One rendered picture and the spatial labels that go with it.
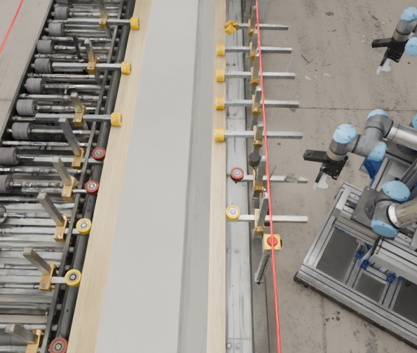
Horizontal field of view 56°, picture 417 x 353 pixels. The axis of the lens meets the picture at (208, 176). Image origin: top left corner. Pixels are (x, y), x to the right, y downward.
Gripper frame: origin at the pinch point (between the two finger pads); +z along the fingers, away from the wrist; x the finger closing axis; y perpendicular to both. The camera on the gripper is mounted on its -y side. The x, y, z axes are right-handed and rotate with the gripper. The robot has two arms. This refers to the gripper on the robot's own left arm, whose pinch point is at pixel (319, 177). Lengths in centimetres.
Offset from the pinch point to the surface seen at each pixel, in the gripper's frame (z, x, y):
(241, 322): 70, -57, -2
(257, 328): 62, -57, 7
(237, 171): 41, 8, -43
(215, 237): 42, -34, -33
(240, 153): 70, 38, -56
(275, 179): 46, 18, -23
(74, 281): 41, -90, -79
